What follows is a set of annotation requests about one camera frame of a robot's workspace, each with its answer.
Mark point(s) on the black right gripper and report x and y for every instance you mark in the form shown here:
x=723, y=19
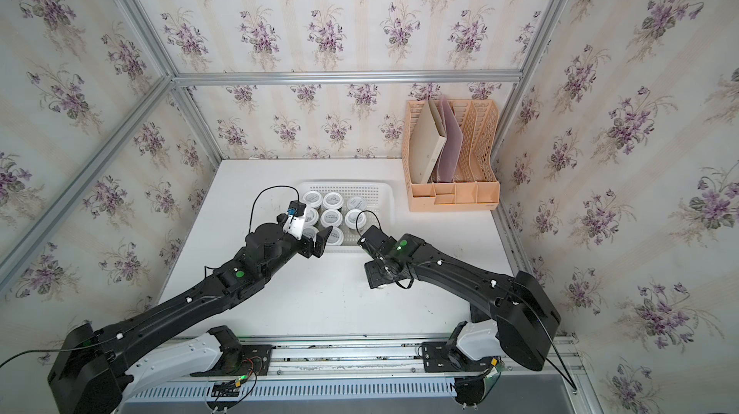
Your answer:
x=372, y=279

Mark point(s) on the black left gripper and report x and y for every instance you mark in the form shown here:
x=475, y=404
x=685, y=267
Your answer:
x=318, y=246

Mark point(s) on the yogurt cup back row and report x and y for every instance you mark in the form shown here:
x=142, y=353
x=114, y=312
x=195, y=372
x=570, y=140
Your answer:
x=313, y=199
x=310, y=232
x=336, y=237
x=356, y=203

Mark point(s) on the yogurt cup row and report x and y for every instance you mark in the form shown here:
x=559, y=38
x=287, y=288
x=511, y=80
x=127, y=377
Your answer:
x=356, y=219
x=336, y=237
x=310, y=232
x=331, y=218
x=356, y=203
x=333, y=201
x=311, y=216
x=313, y=199

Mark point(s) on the yogurt cup front row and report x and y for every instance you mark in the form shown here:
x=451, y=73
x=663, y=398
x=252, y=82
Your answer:
x=331, y=218
x=311, y=216
x=333, y=201
x=356, y=219

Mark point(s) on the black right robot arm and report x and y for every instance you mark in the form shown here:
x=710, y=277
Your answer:
x=521, y=319

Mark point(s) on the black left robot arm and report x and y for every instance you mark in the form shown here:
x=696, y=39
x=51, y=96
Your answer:
x=97, y=369

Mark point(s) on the white perforated plastic basket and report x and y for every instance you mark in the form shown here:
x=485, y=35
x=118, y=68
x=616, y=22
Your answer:
x=380, y=205

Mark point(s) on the purple folder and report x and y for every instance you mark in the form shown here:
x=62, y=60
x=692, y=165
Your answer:
x=448, y=160

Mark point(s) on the peach plastic file organizer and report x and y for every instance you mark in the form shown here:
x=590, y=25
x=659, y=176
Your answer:
x=474, y=185

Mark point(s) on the beige folder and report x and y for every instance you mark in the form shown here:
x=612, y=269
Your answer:
x=426, y=143

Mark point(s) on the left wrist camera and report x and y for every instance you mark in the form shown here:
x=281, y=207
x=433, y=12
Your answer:
x=295, y=222

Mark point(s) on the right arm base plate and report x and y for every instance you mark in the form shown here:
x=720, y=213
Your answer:
x=437, y=357

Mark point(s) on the aluminium mounting rail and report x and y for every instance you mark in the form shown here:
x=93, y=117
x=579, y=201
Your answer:
x=346, y=356

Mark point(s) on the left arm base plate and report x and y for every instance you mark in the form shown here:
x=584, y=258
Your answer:
x=250, y=358

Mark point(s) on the small circuit board with wires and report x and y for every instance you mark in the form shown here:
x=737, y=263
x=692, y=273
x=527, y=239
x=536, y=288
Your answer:
x=227, y=389

